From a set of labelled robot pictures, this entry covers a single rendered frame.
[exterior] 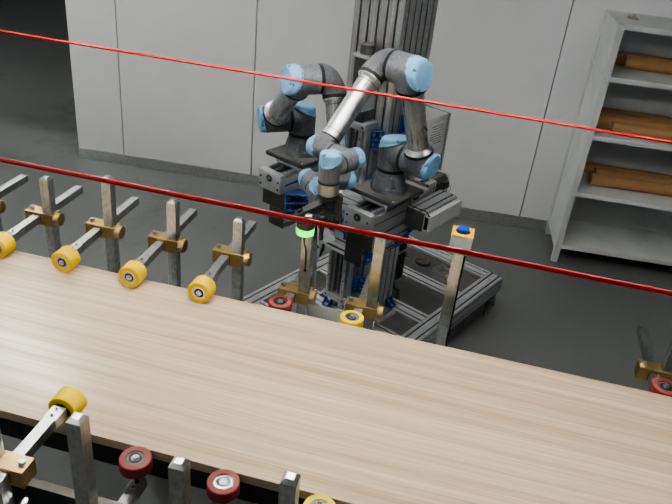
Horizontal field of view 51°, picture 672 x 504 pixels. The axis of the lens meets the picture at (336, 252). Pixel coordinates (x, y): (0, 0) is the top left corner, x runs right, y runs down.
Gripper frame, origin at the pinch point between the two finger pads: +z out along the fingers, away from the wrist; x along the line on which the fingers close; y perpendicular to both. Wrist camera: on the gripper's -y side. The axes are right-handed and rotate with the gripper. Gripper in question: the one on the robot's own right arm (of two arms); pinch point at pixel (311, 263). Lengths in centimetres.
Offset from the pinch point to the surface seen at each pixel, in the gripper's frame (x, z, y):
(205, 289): 23, -15, -52
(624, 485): -108, -10, -88
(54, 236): 94, -6, -28
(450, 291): -55, -18, -28
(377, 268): -29.4, -21.2, -27.9
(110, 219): 70, -18, -28
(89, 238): 74, -14, -36
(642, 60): -140, -46, 227
